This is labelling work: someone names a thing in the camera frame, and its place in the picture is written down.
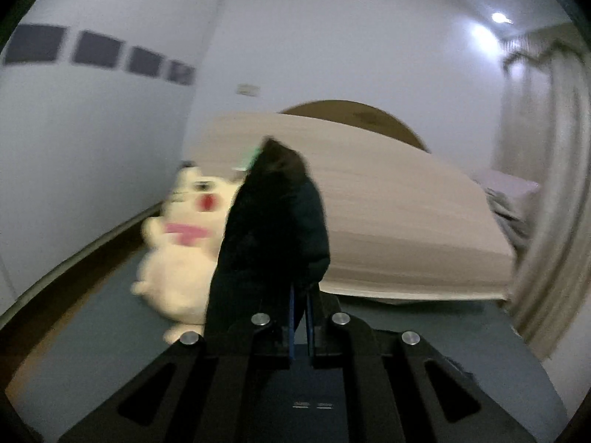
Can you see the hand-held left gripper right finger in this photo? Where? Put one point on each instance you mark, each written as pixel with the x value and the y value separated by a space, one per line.
pixel 310 327

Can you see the dark navy large garment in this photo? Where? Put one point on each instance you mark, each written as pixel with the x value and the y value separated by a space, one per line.
pixel 272 221

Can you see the brown round wooden panel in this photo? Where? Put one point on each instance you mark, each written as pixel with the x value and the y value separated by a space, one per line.
pixel 360 113

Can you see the beige curtain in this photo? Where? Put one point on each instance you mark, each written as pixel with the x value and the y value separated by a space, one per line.
pixel 554 240

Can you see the pale grey pillow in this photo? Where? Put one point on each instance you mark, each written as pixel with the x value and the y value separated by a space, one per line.
pixel 508 189

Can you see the dark wall panel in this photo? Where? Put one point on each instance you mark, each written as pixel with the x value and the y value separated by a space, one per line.
pixel 145 60
pixel 34 44
pixel 180 73
pixel 97 49

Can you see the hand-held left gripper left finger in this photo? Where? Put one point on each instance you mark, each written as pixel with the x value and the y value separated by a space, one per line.
pixel 292 327

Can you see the white plush toy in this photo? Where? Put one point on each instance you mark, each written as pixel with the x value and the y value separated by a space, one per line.
pixel 180 267

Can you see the ceiling light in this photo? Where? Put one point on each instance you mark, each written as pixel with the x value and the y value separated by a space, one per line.
pixel 499 18

